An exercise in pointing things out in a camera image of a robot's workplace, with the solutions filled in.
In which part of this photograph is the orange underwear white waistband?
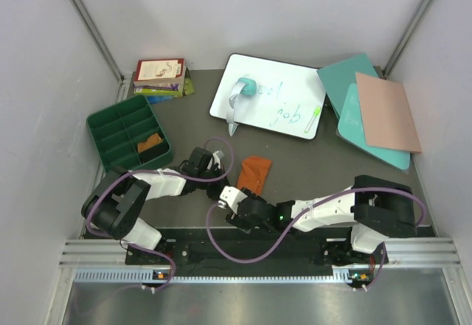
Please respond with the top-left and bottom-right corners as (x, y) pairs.
(237, 156), (272, 195)

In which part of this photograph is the mustard brown underwear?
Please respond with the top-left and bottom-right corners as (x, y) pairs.
(137, 133), (164, 153)

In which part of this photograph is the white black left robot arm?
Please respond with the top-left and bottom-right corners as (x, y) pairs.
(81, 147), (229, 264)

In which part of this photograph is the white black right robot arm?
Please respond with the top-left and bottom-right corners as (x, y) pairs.
(218, 175), (420, 263)

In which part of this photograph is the blue cover book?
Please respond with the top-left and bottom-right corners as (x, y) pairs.
(147, 96), (181, 104)

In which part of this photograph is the green divided plastic tray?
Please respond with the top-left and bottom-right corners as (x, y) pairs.
(86, 96), (173, 171)

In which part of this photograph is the red cover book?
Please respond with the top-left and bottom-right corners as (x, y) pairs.
(133, 58), (186, 86)

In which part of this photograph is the white dry-erase board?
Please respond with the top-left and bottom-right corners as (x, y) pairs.
(209, 53), (326, 140)

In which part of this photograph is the green whiteboard marker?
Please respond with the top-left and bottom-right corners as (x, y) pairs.
(304, 106), (322, 133)

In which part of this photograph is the dark teal folding board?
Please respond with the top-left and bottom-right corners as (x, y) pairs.
(317, 54), (378, 118)

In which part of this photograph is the pink folding board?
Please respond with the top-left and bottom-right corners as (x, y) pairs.
(356, 72), (422, 153)

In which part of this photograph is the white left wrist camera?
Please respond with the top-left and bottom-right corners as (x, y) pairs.
(212, 150), (225, 165)

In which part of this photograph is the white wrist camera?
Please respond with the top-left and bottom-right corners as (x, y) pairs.
(217, 186), (247, 213)
(212, 150), (225, 165)

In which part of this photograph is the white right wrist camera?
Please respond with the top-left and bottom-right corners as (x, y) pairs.
(217, 186), (247, 213)

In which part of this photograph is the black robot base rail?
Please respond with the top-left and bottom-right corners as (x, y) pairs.
(125, 227), (390, 278)

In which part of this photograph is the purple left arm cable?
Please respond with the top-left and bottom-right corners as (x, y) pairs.
(85, 137), (235, 304)

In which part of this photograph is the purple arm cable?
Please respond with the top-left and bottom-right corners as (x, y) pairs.
(85, 137), (235, 304)
(206, 186), (428, 293)

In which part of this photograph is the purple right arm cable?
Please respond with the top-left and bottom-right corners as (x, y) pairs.
(206, 186), (428, 293)

